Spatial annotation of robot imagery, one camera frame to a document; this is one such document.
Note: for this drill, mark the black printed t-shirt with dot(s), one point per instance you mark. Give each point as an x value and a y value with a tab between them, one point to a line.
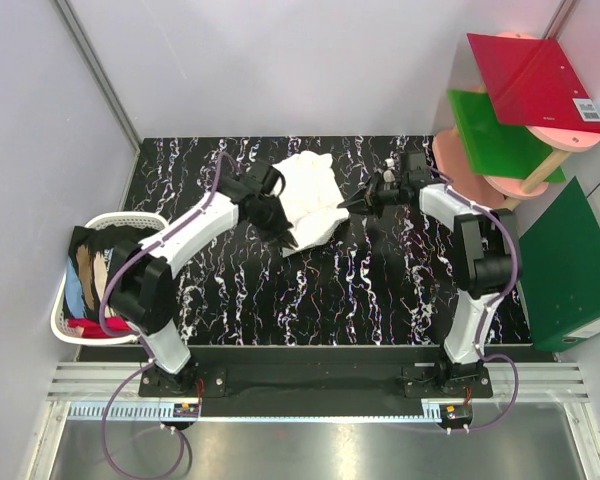
89	256

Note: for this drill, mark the white daisy t-shirt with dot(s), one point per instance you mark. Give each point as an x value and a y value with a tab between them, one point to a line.
310	200

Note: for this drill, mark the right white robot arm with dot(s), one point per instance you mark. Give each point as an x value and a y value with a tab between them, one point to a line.
485	259

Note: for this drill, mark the aluminium frame rail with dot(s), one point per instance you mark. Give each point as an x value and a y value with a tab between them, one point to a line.
537	383

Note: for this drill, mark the grey slotted cable duct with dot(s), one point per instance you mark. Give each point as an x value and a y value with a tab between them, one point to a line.
133	411

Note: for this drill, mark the red plastic folder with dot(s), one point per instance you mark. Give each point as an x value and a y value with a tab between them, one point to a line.
532	83

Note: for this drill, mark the light green plastic folder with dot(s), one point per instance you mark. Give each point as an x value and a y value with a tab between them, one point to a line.
494	149

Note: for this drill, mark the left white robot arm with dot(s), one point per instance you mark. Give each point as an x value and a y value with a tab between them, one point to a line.
141	288

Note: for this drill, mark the white perforated laundry basket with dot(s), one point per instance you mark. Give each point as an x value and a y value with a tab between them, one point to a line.
59	321

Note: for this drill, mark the red t-shirt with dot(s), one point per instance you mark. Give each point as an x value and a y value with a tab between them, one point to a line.
91	329

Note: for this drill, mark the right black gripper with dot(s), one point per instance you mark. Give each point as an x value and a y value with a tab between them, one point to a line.
369	200

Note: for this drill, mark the pink wooden shelf stand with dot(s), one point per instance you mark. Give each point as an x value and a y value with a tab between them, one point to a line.
495	192

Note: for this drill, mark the dark green ring binder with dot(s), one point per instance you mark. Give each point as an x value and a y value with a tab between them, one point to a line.
560	282

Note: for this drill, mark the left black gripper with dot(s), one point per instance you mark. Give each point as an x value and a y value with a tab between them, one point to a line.
282	225

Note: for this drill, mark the black marble table mat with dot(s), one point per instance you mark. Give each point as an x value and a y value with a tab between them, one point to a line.
378	281

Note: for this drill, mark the corner aluminium post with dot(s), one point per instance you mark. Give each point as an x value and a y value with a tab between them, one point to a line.
88	53

